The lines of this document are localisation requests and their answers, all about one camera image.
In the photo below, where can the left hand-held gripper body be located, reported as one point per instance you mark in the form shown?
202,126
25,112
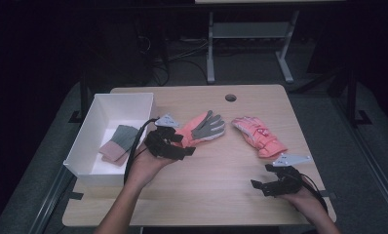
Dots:
159,143

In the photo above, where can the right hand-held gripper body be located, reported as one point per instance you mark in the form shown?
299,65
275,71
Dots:
286,182

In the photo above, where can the pink glove with grey palm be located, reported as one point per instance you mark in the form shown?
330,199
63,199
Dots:
201,130

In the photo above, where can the pink padded ski glove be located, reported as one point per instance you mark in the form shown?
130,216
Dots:
263,139

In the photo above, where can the white box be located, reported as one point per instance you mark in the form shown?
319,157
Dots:
94,130

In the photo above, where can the person's right hand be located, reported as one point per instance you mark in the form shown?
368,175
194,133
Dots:
304,200

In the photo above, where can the person's left hand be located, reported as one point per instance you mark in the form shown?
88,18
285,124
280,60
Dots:
148,169

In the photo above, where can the black tape strip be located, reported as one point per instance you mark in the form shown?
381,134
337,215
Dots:
328,194
75,195

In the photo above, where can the aluminium floor rail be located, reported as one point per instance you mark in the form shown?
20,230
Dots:
50,201
367,156

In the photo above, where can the black stand post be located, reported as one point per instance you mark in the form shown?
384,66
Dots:
351,100
84,97

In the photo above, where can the grey metal frame table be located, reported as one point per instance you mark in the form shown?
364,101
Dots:
247,30

